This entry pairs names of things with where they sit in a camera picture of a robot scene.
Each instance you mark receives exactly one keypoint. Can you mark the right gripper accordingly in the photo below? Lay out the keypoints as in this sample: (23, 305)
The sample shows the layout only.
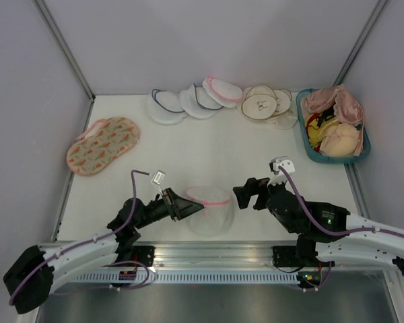
(254, 186)

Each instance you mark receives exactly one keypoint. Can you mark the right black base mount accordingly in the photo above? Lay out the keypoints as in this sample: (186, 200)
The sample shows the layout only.
(286, 259)

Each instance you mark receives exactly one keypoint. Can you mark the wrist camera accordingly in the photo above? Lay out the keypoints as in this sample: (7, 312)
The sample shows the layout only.
(157, 179)
(282, 168)

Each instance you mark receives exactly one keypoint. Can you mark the white mesh bag pink trim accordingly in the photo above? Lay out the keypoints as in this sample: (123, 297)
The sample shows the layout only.
(217, 214)

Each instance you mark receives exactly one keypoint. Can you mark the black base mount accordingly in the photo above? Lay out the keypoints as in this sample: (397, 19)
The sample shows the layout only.
(286, 259)
(142, 254)

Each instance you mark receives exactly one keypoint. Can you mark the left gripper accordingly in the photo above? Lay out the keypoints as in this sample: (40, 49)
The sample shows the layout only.
(182, 206)

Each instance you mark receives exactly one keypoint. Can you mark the yellow bra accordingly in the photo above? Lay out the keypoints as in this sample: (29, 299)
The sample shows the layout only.
(316, 126)

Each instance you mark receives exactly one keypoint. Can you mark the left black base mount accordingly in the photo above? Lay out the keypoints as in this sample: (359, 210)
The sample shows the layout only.
(142, 254)

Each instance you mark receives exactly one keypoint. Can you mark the beige laundry bag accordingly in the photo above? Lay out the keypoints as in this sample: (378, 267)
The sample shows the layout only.
(259, 103)
(285, 116)

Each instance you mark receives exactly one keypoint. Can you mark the pink satin bra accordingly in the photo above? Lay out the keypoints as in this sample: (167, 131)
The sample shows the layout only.
(346, 108)

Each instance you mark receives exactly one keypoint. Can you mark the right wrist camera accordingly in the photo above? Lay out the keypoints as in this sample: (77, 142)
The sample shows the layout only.
(282, 168)

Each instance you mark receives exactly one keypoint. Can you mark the floral patterned laundry bag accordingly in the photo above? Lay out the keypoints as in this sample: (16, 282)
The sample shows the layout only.
(103, 142)

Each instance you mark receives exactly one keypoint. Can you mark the beige laundry bag rear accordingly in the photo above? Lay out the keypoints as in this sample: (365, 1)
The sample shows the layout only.
(285, 116)

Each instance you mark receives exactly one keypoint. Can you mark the teal plastic basket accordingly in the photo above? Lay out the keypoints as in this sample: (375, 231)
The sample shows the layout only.
(316, 156)

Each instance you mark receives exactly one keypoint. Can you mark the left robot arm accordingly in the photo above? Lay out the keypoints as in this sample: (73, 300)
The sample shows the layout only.
(38, 272)

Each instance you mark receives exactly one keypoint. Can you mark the peach padded bra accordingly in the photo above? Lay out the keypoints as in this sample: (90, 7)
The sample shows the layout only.
(341, 140)

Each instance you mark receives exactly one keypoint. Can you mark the beige laundry bag front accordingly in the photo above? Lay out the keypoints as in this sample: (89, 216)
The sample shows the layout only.
(259, 103)

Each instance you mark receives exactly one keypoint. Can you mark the white bag blue trim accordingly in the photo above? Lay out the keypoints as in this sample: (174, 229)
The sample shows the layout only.
(197, 103)
(163, 107)

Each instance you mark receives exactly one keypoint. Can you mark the white bag blue trim right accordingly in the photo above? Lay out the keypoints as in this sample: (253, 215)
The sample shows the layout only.
(197, 103)

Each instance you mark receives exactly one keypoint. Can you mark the white bag blue trim left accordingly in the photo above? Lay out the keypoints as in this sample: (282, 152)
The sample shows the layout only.
(163, 107)

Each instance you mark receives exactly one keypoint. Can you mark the aluminium mounting rail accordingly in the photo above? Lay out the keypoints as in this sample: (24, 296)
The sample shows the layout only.
(206, 255)

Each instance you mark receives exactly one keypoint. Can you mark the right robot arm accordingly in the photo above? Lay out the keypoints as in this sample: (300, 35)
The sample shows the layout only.
(326, 232)

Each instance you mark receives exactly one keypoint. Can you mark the white bag pink trim back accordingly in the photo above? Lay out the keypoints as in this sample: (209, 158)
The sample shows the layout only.
(226, 94)

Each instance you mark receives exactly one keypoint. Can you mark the white slotted cable duct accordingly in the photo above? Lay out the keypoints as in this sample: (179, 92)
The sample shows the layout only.
(192, 277)

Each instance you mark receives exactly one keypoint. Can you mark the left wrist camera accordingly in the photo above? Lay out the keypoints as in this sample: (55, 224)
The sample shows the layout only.
(157, 179)

